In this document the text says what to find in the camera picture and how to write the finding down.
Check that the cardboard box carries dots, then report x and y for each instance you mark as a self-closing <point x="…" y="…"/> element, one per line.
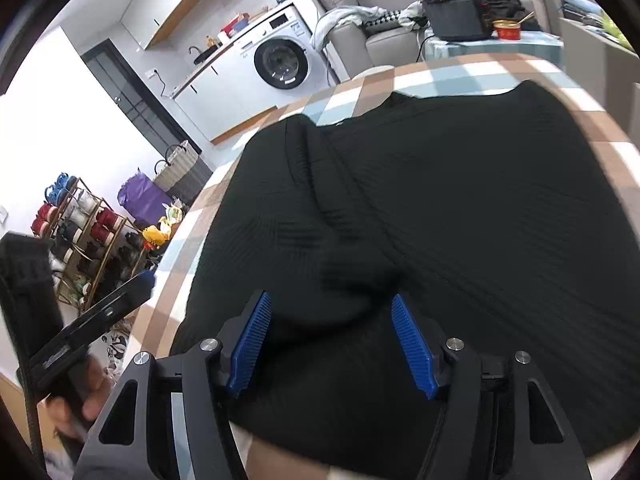
<point x="590" y="55"/>

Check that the blue pillow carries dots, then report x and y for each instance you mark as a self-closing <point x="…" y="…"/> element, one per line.
<point x="580" y="2"/>

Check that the woven basket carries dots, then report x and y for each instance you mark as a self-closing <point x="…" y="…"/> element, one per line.
<point x="185" y="175"/>

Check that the pale crumpled cloth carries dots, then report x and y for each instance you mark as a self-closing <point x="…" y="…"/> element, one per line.
<point x="412" y="12"/>

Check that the rows of shoes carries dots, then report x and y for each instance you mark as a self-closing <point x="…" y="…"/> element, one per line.
<point x="105" y="222"/>

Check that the white wall cabinet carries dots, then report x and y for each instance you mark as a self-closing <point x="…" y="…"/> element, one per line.
<point x="165" y="0"/>

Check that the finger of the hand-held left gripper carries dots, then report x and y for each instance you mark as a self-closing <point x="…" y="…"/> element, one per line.
<point x="145" y="281"/>

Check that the houndstooth cushion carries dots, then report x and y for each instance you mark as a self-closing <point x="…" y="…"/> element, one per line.
<point x="382" y="20"/>

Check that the red container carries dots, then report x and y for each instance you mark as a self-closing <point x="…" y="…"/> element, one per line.
<point x="231" y="26"/>

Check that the light grey blanket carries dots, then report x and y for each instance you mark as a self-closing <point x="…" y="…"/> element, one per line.
<point x="340" y="17"/>

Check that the white base cabinet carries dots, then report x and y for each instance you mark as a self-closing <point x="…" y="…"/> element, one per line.
<point x="225" y="90"/>

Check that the red instant noodle cup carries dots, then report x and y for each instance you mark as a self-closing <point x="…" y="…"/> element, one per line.
<point x="506" y="33"/>

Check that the black framed glass door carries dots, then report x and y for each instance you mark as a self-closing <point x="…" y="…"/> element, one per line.
<point x="130" y="95"/>

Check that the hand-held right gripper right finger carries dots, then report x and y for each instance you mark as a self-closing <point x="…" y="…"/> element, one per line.
<point x="415" y="347"/>

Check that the green plush toy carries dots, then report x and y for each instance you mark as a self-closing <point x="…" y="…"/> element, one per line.
<point x="612" y="27"/>

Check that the person's left forearm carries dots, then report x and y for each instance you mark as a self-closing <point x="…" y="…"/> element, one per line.
<point x="62" y="465"/>

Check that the person's left hand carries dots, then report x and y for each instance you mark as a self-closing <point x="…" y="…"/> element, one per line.
<point x="96" y="395"/>

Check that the round beige stool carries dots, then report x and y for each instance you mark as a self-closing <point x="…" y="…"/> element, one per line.
<point x="377" y="70"/>

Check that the black faucet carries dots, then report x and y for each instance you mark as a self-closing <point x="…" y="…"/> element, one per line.
<point x="196" y="52"/>

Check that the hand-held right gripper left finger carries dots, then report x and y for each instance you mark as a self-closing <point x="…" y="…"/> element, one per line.
<point x="250" y="342"/>

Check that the checkered tablecloth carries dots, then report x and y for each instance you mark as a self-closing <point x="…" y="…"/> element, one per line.
<point x="440" y="77"/>

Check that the purple bag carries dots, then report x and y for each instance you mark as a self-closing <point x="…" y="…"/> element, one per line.
<point x="142" y="200"/>

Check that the wooden shoe rack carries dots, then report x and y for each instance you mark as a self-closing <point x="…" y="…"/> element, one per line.
<point x="120" y="223"/>

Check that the white wall socket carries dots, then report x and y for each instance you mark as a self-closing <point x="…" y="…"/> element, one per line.
<point x="150" y="73"/>

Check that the tan eating utensil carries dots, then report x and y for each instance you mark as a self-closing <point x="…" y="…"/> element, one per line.
<point x="525" y="18"/>

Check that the grey sofa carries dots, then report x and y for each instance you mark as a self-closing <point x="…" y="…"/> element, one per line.
<point x="390" y="47"/>

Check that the white washing machine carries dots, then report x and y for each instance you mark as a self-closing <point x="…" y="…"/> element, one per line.
<point x="280" y="62"/>

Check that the black knit sweater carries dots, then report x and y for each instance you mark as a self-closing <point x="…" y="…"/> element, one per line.
<point x="450" y="185"/>

